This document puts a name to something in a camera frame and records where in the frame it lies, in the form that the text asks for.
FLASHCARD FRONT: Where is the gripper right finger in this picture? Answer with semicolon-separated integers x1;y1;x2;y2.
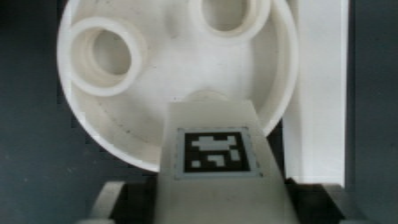
285;177;372;224

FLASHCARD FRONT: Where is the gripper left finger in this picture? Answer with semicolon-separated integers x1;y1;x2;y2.
75;177;157;224

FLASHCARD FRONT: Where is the white stool leg with tag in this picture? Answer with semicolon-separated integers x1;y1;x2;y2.
155;91;299;224

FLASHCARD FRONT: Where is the white U-shaped fence wall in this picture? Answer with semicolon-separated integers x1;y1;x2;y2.
283;0;351;184

